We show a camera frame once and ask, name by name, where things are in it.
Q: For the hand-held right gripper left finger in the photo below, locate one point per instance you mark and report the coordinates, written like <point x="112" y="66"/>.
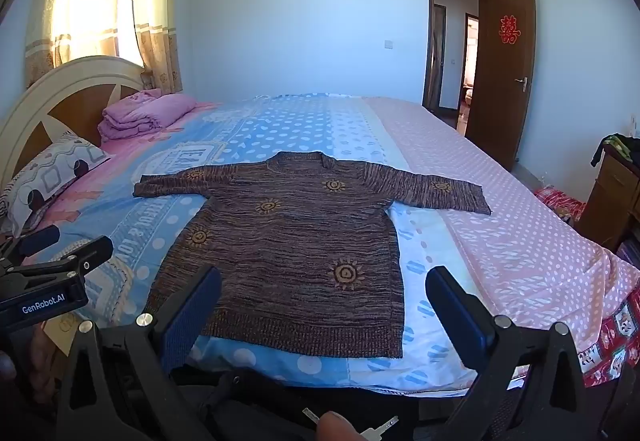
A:
<point x="192" y="316"/>

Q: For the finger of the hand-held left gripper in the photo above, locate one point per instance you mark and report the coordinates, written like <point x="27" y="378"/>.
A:
<point x="95" y="251"/>
<point x="35" y="241"/>

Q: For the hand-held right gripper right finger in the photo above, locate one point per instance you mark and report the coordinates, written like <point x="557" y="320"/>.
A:
<point x="450" y="316"/>

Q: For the brown knit sweater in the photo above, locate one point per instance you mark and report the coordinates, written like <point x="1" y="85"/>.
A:
<point x="300" y="246"/>

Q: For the dark clothes pile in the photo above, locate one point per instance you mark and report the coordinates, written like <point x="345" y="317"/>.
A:
<point x="617" y="146"/>

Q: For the person's right hand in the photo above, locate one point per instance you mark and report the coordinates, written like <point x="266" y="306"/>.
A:
<point x="335" y="428"/>

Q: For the grey patterned pillow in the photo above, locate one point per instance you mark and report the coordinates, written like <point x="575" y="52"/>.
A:
<point x="45" y="176"/>

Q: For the person's dark clothing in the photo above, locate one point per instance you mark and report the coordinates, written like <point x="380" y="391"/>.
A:
<point x="240" y="401"/>

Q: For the silver key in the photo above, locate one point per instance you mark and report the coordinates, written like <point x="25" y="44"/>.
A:
<point x="380" y="426"/>
<point x="312" y="417"/>

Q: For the cream and wood headboard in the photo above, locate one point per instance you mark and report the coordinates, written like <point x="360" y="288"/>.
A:
<point x="75" y="106"/>

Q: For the folded pink blanket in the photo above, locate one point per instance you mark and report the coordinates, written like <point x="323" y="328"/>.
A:
<point x="145" y="116"/>

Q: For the red patterned bag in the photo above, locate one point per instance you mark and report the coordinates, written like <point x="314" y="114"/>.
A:
<point x="557" y="203"/>

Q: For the red printed blanket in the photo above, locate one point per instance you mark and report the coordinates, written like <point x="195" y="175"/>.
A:
<point x="617" y="346"/>

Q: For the wooden cabinet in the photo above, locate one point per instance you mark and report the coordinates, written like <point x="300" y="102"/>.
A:
<point x="610" y="201"/>

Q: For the blue and pink dotted bedsheet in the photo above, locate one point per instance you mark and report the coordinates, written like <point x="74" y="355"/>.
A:
<point x="310" y="131"/>

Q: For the brown wooden door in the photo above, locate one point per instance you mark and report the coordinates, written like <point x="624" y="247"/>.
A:
<point x="500" y="96"/>

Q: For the red paper door decoration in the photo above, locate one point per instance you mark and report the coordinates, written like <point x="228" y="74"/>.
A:
<point x="508" y="29"/>

